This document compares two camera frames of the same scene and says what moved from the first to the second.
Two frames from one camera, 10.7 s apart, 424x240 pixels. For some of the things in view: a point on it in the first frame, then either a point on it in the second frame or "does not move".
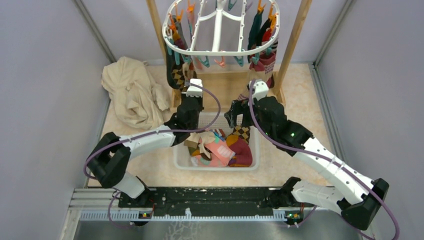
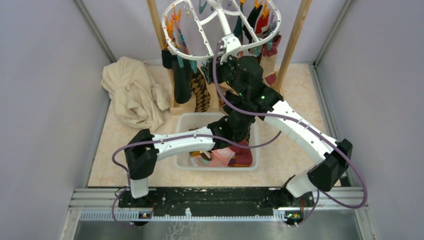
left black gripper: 200,100 to 229,112
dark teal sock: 255,30 to 238,28
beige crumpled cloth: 139,100 does not move
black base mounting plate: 195,202 does not move
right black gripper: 238,107 to 221,66
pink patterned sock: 221,153 does not move
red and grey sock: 267,36 to 262,26
